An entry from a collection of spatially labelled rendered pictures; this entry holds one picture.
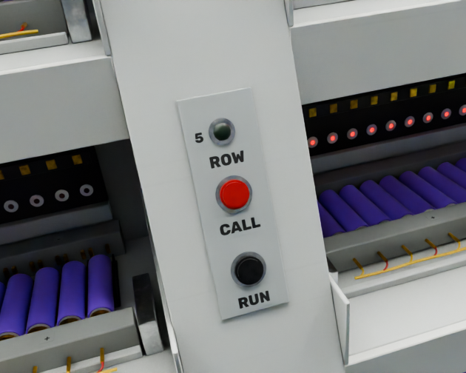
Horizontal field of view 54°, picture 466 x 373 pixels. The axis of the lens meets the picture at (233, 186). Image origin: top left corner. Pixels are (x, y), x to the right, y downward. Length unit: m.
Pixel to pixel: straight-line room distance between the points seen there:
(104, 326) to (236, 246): 0.11
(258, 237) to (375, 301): 0.12
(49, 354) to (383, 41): 0.27
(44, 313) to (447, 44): 0.31
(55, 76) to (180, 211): 0.09
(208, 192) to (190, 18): 0.09
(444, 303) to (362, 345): 0.07
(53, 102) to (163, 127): 0.06
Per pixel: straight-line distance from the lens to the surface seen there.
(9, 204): 0.42
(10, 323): 0.36
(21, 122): 0.26
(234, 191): 0.24
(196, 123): 0.24
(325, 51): 0.27
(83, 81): 0.25
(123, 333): 0.31
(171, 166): 0.24
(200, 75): 0.25
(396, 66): 0.30
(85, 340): 0.32
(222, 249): 0.25
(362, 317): 0.33
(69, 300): 0.35
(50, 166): 0.40
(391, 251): 0.37
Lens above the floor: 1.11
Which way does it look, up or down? 9 degrees down
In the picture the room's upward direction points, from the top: 11 degrees counter-clockwise
